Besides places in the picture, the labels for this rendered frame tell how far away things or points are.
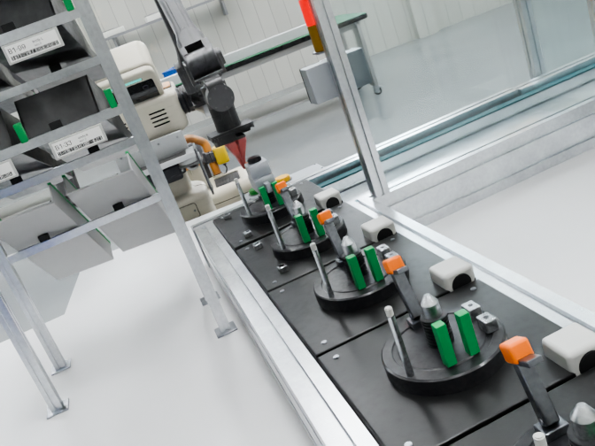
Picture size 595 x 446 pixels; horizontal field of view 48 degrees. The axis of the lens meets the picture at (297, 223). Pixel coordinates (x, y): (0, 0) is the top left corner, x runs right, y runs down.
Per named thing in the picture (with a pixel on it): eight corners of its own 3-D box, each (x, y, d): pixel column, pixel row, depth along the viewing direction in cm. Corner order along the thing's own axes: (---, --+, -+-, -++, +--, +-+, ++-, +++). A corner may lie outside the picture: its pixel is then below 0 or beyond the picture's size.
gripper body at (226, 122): (256, 128, 150) (244, 96, 147) (213, 145, 148) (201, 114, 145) (249, 126, 156) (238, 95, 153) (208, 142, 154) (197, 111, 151)
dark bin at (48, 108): (83, 172, 140) (72, 139, 141) (142, 149, 140) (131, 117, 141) (27, 142, 112) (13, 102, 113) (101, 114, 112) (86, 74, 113)
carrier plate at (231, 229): (215, 227, 154) (212, 219, 153) (309, 186, 159) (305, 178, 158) (237, 257, 132) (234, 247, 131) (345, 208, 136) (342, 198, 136)
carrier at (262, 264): (239, 259, 131) (215, 202, 126) (348, 210, 135) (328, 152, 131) (271, 302, 108) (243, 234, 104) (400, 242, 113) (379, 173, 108)
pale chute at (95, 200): (122, 252, 148) (118, 234, 150) (178, 231, 148) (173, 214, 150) (65, 195, 123) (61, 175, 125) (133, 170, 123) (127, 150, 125)
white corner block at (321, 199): (318, 212, 140) (312, 195, 138) (337, 203, 141) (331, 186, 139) (326, 218, 135) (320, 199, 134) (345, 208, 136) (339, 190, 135)
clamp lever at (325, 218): (336, 260, 103) (315, 215, 103) (347, 255, 103) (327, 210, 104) (341, 258, 99) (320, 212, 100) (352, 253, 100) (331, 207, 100)
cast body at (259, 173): (251, 188, 145) (240, 158, 143) (270, 180, 146) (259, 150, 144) (260, 196, 138) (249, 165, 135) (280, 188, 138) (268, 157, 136)
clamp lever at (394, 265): (407, 319, 80) (380, 262, 81) (421, 312, 81) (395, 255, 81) (417, 320, 77) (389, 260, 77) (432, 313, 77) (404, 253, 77)
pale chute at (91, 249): (57, 280, 145) (54, 263, 147) (114, 258, 146) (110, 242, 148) (-15, 228, 120) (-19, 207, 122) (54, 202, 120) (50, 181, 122)
